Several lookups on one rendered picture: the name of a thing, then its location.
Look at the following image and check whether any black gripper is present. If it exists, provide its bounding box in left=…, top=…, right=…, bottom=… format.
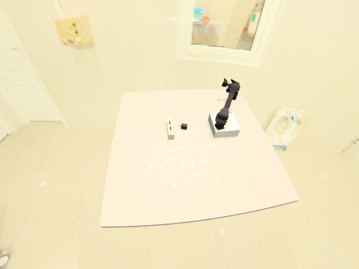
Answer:
left=222, top=78, right=236, bottom=87

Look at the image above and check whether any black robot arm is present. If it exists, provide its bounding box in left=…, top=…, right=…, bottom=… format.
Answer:
left=214, top=82, right=240, bottom=130

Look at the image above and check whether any black two-prong plug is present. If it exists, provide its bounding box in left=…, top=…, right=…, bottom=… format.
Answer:
left=179, top=123, right=187, bottom=130

